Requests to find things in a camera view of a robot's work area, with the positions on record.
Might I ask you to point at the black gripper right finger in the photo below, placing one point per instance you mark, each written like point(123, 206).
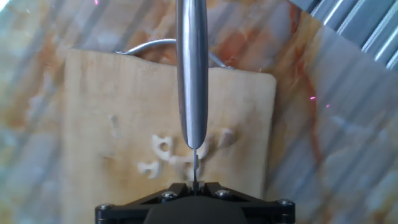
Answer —
point(264, 210)

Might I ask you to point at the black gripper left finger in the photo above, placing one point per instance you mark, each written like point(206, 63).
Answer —
point(130, 210)

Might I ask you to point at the thin lotus root slice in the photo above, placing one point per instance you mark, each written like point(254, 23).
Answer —
point(157, 146)
point(180, 161)
point(150, 168)
point(204, 151)

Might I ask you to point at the orange marble pattern mat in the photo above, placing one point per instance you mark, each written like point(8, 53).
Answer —
point(326, 140)

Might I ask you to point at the wooden cutting board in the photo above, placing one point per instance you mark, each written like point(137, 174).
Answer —
point(109, 93)

